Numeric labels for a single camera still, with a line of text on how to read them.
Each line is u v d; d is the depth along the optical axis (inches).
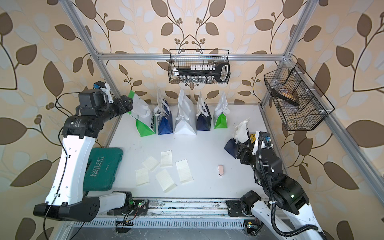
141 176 33.9
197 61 36.9
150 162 35.5
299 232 14.7
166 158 36.1
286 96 29.5
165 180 32.6
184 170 34.5
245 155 21.2
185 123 39.6
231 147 35.3
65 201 14.5
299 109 29.1
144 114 38.0
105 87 22.6
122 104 22.8
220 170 33.3
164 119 35.3
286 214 16.1
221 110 36.8
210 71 33.3
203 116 36.9
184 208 29.7
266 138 19.5
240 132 31.2
